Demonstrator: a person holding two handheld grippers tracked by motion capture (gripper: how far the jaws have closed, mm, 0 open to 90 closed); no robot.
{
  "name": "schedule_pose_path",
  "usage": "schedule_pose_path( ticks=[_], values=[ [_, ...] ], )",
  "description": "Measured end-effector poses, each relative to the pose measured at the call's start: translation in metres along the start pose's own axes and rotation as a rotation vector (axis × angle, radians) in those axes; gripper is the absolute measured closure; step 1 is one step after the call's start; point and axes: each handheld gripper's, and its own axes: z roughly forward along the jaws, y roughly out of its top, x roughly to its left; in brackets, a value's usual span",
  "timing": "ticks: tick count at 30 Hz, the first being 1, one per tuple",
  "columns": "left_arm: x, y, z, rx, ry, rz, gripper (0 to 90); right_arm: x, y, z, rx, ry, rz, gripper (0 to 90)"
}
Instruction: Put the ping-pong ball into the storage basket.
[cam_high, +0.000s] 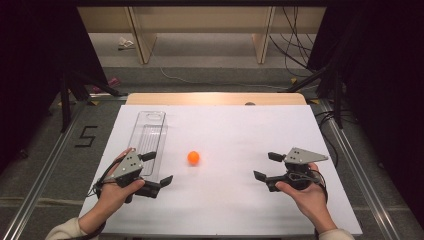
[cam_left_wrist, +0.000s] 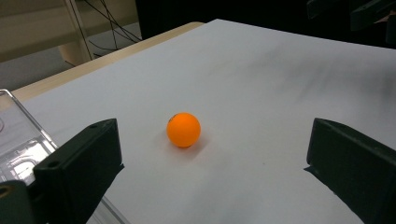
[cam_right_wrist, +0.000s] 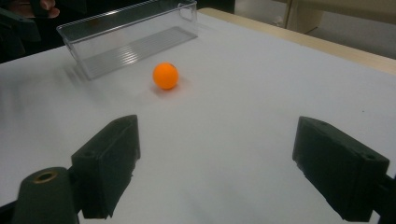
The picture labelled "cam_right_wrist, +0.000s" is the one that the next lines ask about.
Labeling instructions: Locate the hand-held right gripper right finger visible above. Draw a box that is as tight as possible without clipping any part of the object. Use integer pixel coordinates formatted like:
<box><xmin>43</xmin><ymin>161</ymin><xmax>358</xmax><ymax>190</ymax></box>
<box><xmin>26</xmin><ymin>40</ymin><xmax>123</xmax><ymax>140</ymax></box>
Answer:
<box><xmin>291</xmin><ymin>116</ymin><xmax>390</xmax><ymax>223</ymax></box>

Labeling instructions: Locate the orange ball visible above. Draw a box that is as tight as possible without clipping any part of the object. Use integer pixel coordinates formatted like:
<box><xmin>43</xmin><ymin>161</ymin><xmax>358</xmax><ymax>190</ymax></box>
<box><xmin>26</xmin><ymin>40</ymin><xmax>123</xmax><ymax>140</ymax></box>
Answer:
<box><xmin>151</xmin><ymin>62</ymin><xmax>180</xmax><ymax>91</ymax></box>

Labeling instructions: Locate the clear plastic container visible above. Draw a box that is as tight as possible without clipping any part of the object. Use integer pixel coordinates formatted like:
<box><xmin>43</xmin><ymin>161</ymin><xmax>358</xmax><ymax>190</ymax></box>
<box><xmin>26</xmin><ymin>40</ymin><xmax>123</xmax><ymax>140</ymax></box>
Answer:
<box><xmin>56</xmin><ymin>0</ymin><xmax>199</xmax><ymax>81</ymax></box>

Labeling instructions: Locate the white table sheet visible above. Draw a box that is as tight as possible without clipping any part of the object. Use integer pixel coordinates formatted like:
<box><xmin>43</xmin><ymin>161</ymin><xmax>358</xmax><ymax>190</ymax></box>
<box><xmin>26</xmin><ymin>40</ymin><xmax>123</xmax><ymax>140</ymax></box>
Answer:
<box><xmin>0</xmin><ymin>12</ymin><xmax>396</xmax><ymax>224</ymax></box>

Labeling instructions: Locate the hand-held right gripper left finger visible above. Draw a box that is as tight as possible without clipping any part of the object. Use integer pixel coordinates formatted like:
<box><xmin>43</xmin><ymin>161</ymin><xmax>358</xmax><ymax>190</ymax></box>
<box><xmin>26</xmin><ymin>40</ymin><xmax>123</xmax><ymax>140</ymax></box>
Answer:
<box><xmin>70</xmin><ymin>114</ymin><xmax>142</xmax><ymax>219</ymax></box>

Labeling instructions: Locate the beige wooden shelf unit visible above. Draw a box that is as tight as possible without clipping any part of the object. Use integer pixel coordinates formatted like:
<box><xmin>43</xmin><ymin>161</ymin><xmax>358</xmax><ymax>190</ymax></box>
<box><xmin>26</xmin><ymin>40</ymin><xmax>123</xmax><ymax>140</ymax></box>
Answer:
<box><xmin>279</xmin><ymin>0</ymin><xmax>396</xmax><ymax>35</ymax></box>

